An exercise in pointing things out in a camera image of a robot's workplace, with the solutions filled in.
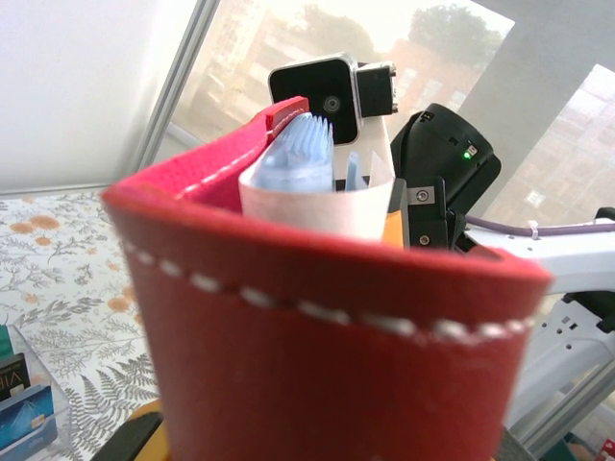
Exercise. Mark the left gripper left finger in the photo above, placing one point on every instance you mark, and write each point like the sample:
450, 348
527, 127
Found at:
139, 437

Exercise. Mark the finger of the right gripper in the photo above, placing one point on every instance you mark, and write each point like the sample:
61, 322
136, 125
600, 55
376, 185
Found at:
396, 216

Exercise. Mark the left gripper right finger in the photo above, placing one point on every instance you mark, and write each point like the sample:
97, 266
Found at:
514, 449

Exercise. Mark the red leather card holder wallet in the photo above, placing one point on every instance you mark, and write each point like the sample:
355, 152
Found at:
312, 365

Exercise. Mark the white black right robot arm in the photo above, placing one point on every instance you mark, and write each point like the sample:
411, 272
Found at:
576, 254

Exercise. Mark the blue card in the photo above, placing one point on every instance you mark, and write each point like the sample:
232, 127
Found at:
26, 418

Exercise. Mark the black card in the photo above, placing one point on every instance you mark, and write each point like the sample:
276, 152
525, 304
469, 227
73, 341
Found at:
14, 379

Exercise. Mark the teal card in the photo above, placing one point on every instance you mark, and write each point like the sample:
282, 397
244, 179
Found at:
5, 341

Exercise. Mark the floral table mat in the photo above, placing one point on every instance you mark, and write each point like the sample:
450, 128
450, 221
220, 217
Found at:
57, 269

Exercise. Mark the long aluminium base rail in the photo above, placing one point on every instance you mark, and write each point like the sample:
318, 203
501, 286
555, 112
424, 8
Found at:
567, 403

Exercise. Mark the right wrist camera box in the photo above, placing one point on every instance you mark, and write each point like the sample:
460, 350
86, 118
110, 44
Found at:
312, 96

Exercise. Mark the aluminium frame post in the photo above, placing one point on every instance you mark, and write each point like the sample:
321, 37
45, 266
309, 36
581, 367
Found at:
182, 72

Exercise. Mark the aluminium frame rail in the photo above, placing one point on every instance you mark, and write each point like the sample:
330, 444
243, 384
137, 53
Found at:
48, 189

